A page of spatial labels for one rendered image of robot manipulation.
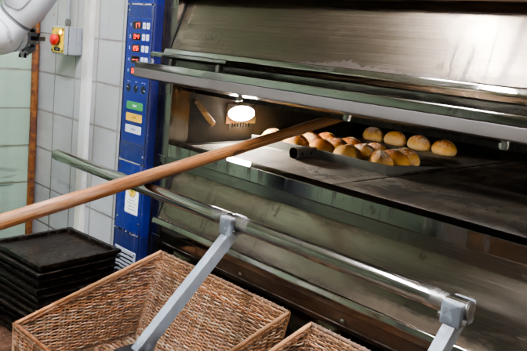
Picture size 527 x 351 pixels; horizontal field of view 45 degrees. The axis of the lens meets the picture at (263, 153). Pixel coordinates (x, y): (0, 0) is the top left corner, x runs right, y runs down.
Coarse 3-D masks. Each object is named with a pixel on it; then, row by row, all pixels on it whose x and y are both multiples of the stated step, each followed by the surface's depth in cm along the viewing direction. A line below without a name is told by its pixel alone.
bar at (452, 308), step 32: (64, 160) 167; (160, 192) 138; (224, 224) 122; (256, 224) 119; (320, 256) 107; (192, 288) 118; (384, 288) 99; (416, 288) 94; (160, 320) 114; (448, 320) 90
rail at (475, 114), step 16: (144, 64) 179; (160, 64) 174; (224, 80) 156; (240, 80) 152; (256, 80) 148; (272, 80) 145; (336, 96) 132; (352, 96) 129; (368, 96) 126; (384, 96) 124; (432, 112) 116; (448, 112) 114; (464, 112) 112; (480, 112) 110; (496, 112) 108
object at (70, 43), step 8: (56, 32) 229; (64, 32) 225; (72, 32) 227; (80, 32) 229; (64, 40) 226; (72, 40) 228; (80, 40) 230; (56, 48) 229; (64, 48) 226; (72, 48) 228; (80, 48) 230
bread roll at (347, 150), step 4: (344, 144) 194; (348, 144) 194; (336, 148) 195; (340, 148) 193; (344, 148) 192; (348, 148) 192; (352, 148) 191; (356, 148) 192; (336, 152) 193; (340, 152) 192; (344, 152) 191; (348, 152) 191; (352, 152) 191; (356, 152) 191; (360, 152) 191; (348, 156) 191; (352, 156) 190; (356, 156) 190; (360, 156) 191
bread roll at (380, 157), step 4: (376, 152) 186; (380, 152) 185; (384, 152) 186; (372, 156) 187; (376, 156) 185; (380, 156) 184; (384, 156) 184; (388, 156) 184; (368, 160) 189; (372, 160) 186; (376, 160) 184; (380, 160) 183; (384, 160) 183; (388, 160) 183; (384, 164) 183; (388, 164) 183; (392, 164) 184
